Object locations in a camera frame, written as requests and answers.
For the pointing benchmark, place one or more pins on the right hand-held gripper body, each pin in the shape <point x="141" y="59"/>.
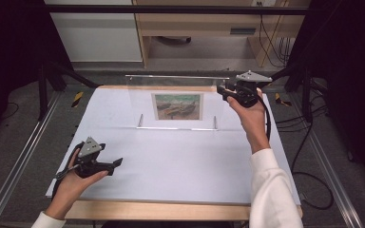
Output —
<point x="247" y="91"/>

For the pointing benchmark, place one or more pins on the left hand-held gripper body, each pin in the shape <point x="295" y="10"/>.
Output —
<point x="88" y="158"/>

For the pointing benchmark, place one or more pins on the person's right hand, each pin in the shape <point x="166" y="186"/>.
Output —
<point x="250" y="117"/>

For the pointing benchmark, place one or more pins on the person's left hand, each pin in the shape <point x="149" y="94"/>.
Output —
<point x="72" y="186"/>

